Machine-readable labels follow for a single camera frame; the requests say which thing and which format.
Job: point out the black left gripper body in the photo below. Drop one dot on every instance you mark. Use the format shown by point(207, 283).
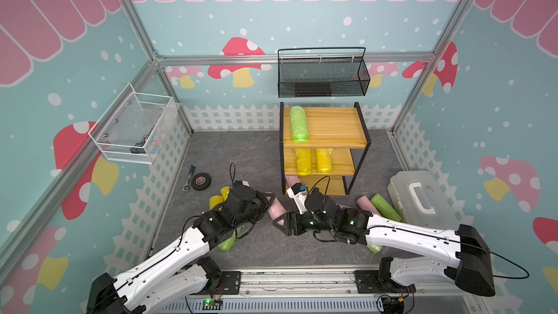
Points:
point(257, 211)

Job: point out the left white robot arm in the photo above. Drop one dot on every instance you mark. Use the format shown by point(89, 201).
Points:
point(183, 267)

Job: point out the green trash bag roll floor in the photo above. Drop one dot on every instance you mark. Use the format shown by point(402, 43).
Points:
point(374, 248)

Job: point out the green handled ratchet wrench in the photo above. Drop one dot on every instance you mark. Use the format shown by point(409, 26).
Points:
point(190, 175)

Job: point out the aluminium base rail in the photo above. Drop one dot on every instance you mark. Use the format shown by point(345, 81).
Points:
point(340, 289)

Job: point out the yellow trash bag roll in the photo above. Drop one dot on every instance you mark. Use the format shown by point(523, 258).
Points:
point(216, 201)
point(324, 160)
point(303, 158)
point(225, 192)

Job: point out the white wire mesh basket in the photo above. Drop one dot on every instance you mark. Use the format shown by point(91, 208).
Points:
point(135, 127)

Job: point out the pink trash bag roll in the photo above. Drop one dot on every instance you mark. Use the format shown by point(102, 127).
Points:
point(292, 180)
point(276, 209)
point(365, 204)

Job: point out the green circuit board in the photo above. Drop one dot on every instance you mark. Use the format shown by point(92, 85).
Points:
point(212, 304)

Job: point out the black tape roll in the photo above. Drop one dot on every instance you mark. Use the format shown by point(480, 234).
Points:
point(200, 181)

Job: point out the translucent plastic storage box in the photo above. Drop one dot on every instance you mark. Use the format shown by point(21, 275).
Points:
point(418, 198)

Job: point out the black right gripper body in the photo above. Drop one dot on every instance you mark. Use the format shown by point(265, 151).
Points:
point(301, 222)

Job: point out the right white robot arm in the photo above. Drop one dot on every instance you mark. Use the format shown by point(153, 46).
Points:
point(463, 252)

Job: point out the wooden three-tier shelf black frame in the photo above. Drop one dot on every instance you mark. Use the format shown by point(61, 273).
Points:
point(343, 130)

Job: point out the black wire mesh basket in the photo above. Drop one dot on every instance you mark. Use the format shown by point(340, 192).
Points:
point(322, 72)

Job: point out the green trash bag roll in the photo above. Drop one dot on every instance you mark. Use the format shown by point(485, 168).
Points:
point(385, 209)
point(228, 244)
point(299, 129)

